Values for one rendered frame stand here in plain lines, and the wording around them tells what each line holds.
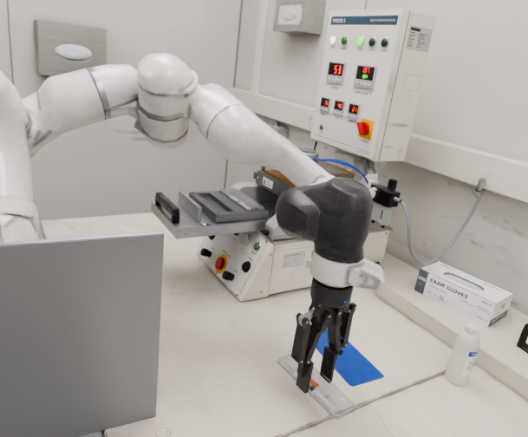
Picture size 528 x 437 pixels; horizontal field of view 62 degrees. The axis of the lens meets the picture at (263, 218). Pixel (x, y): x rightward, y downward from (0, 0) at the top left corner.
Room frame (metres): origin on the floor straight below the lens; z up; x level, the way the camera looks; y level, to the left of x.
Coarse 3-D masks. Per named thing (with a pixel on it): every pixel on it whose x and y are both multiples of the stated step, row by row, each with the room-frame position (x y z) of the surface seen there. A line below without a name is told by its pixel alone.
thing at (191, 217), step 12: (180, 192) 1.22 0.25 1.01; (180, 204) 1.22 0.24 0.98; (192, 204) 1.14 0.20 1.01; (156, 216) 1.18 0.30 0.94; (168, 216) 1.12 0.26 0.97; (180, 216) 1.13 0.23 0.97; (192, 216) 1.14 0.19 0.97; (204, 216) 1.16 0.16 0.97; (168, 228) 1.09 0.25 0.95; (180, 228) 1.05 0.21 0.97; (192, 228) 1.07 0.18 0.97; (204, 228) 1.08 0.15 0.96; (216, 228) 1.10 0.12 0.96; (228, 228) 1.12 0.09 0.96; (240, 228) 1.14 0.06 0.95; (252, 228) 1.16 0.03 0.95
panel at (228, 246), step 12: (216, 240) 1.32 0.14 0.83; (228, 240) 1.28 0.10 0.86; (252, 240) 1.19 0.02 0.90; (264, 240) 1.16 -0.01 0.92; (216, 252) 1.29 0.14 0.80; (228, 252) 1.24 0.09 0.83; (240, 252) 1.20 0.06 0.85; (252, 252) 1.17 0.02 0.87; (228, 264) 1.21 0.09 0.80; (240, 264) 1.17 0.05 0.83; (252, 264) 1.14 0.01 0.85; (240, 276) 1.15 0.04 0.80; (228, 288) 1.15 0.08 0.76; (240, 288) 1.12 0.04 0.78
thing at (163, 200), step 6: (156, 192) 1.19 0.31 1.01; (156, 198) 1.19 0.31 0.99; (162, 198) 1.15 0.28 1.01; (156, 204) 1.19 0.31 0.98; (162, 204) 1.14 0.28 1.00; (168, 204) 1.11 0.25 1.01; (168, 210) 1.10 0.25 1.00; (174, 210) 1.08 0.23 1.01; (174, 216) 1.08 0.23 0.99; (174, 222) 1.08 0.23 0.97
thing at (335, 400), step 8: (280, 360) 0.78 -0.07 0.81; (288, 360) 0.78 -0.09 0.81; (288, 368) 0.76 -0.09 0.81; (296, 368) 0.76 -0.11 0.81; (296, 376) 0.73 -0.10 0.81; (312, 376) 0.74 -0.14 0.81; (320, 376) 0.74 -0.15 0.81; (312, 384) 0.72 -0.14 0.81; (320, 384) 0.72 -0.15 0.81; (328, 384) 0.72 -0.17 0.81; (312, 392) 0.70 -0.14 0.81; (320, 392) 0.70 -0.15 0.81; (328, 392) 0.70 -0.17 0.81; (336, 392) 0.70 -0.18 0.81; (320, 400) 0.68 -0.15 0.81; (328, 400) 0.68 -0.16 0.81; (336, 400) 0.68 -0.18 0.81; (344, 400) 0.68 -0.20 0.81; (336, 408) 0.66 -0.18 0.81; (344, 408) 0.66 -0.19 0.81
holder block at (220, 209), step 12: (192, 192) 1.28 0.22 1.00; (204, 192) 1.29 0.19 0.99; (216, 192) 1.31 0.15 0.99; (204, 204) 1.19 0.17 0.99; (216, 204) 1.24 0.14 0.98; (228, 204) 1.21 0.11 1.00; (216, 216) 1.11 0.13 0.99; (228, 216) 1.13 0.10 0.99; (240, 216) 1.15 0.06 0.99; (252, 216) 1.17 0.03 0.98; (264, 216) 1.19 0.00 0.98
